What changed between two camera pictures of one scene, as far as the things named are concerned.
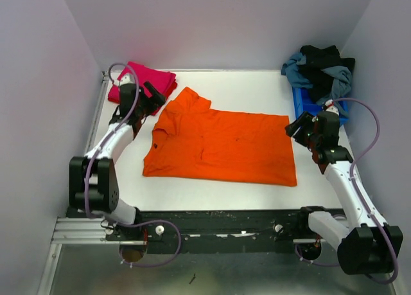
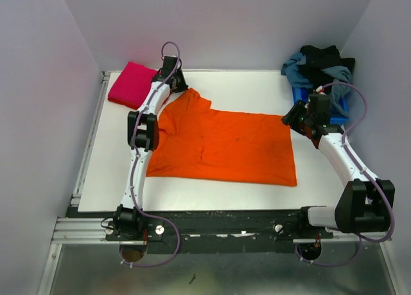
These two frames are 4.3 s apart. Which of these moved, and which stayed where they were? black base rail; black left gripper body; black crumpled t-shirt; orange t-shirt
Moved: black left gripper body
Stayed: black base rail; orange t-shirt; black crumpled t-shirt
